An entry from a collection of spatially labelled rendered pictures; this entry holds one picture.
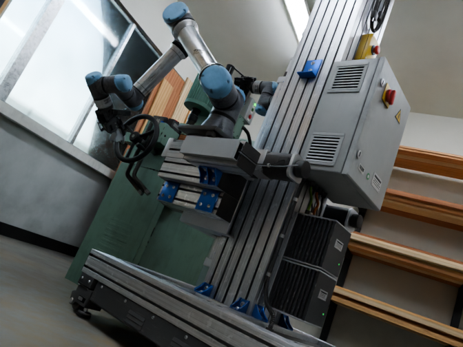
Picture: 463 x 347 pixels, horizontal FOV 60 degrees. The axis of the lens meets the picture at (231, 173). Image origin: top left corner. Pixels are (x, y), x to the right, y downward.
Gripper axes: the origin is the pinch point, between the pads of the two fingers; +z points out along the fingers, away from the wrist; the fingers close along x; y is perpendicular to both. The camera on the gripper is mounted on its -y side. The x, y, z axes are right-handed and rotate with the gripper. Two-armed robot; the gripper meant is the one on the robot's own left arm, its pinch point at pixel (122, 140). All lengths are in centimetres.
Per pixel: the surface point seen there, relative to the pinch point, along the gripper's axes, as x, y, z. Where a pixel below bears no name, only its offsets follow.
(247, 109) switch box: 8, -94, 32
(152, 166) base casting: -5.5, -15.4, 27.4
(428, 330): 134, -107, 220
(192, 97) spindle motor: -7, -63, 9
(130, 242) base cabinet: 4, 22, 49
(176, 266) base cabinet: 14, 8, 77
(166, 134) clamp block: -0.5, -27.8, 13.3
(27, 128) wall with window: -136, -19, 25
